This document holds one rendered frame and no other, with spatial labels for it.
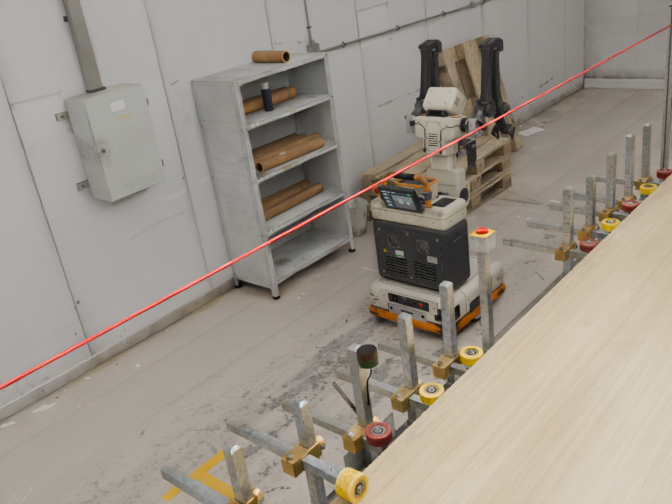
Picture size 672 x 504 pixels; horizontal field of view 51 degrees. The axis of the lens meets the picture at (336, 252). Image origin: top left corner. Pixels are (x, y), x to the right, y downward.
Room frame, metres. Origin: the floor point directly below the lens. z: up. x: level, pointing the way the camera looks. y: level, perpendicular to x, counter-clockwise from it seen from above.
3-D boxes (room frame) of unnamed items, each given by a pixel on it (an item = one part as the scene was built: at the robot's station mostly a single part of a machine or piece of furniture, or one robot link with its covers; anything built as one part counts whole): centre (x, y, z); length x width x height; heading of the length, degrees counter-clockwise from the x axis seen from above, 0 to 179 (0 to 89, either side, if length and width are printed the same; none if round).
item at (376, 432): (1.71, -0.05, 0.85); 0.08 x 0.08 x 0.11
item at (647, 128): (3.60, -1.75, 0.91); 0.04 x 0.04 x 0.48; 46
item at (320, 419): (1.85, 0.10, 0.84); 0.43 x 0.03 x 0.04; 46
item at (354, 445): (1.78, 0.00, 0.85); 0.14 x 0.06 x 0.05; 136
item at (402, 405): (1.96, -0.17, 0.84); 0.14 x 0.06 x 0.05; 136
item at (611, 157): (3.24, -1.40, 0.90); 0.04 x 0.04 x 0.48; 46
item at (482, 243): (2.35, -0.54, 1.18); 0.07 x 0.07 x 0.08; 46
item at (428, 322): (3.96, -0.60, 0.16); 0.67 x 0.64 x 0.25; 136
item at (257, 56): (5.00, 0.25, 1.59); 0.30 x 0.08 x 0.08; 46
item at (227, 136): (4.92, 0.32, 0.78); 0.90 x 0.45 x 1.55; 136
